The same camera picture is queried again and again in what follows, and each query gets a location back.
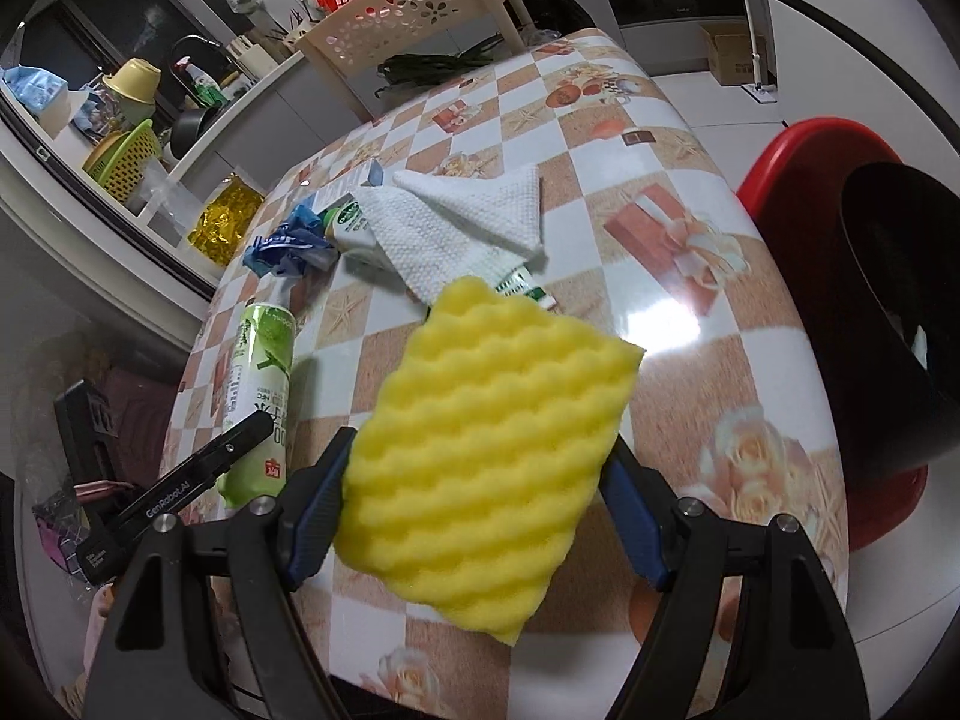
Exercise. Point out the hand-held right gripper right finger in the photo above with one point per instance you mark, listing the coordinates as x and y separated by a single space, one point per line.
637 525

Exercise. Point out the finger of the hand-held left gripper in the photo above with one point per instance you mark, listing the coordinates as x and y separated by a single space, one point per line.
84 427
225 454

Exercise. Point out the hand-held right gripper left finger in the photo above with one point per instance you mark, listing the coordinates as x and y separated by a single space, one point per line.
315 525

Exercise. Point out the green white spray bottle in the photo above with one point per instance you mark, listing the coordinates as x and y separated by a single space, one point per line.
259 375

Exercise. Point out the wavy foam sponge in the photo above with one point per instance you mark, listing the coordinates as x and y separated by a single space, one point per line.
480 450

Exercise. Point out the blue wrapper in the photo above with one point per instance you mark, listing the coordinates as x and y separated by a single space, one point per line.
289 244

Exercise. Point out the white green tube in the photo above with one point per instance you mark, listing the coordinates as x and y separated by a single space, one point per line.
529 289

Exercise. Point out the green white small carton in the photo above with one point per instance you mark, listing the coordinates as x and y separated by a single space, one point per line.
349 225

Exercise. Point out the black trash bin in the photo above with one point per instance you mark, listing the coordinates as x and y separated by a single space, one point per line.
847 315

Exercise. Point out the white blue small box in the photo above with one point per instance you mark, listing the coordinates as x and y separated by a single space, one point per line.
360 180

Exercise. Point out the white paper towel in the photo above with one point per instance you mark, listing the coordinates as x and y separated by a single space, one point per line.
450 232

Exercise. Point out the purple crumpled plastic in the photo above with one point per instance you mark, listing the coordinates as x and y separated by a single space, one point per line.
56 536

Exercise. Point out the gold foil bag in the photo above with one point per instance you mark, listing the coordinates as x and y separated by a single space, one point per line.
225 221

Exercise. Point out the red plastic stool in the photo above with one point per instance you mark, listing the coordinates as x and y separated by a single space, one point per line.
795 157
892 506

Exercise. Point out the plastic lattice basket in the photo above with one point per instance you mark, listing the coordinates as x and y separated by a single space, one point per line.
124 161

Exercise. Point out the black pan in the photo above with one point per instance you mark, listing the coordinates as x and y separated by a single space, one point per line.
191 131

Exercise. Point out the checkered floral tablecloth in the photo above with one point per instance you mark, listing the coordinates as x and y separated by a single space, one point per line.
600 187

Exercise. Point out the blue plastic bag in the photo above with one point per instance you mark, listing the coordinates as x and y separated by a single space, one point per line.
34 86

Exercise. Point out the yellow plastic bowl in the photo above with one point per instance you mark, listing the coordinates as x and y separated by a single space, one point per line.
131 79

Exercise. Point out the cleaner spray bottle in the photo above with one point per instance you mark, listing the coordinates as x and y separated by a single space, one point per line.
202 86

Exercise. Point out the beige knife block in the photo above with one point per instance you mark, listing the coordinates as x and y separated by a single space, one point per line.
251 56

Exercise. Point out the black kitchen faucet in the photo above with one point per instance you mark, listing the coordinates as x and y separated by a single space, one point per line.
191 41

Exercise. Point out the green leafy vegetables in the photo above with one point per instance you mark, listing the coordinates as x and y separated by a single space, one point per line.
435 64

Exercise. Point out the beige plastic chair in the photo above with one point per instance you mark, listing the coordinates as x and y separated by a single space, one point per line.
390 7

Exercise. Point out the cardboard box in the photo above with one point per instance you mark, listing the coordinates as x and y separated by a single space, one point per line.
731 52

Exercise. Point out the white pole stand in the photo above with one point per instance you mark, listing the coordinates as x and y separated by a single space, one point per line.
754 15

